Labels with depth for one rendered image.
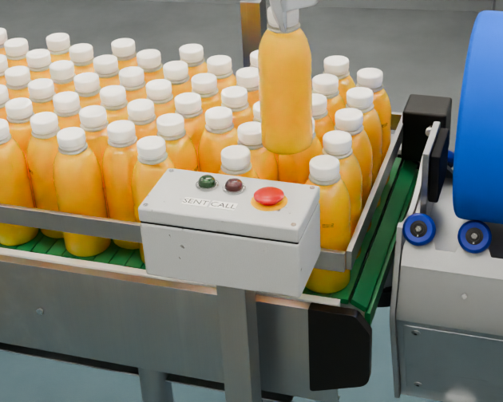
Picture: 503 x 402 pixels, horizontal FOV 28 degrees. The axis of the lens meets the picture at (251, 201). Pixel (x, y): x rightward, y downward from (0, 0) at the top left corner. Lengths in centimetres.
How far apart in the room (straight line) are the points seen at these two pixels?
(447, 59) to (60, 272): 301
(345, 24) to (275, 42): 339
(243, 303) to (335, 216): 16
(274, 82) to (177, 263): 26
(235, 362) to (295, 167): 28
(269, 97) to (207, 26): 341
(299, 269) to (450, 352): 39
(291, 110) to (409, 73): 289
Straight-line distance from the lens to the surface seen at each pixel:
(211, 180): 122
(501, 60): 129
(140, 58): 163
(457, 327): 143
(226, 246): 119
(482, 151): 127
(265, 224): 115
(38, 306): 154
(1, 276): 154
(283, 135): 129
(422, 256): 140
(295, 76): 126
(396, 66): 421
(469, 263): 140
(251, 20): 181
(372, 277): 141
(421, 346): 149
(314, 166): 128
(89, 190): 143
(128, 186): 143
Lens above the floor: 173
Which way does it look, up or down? 32 degrees down
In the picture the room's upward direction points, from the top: 3 degrees counter-clockwise
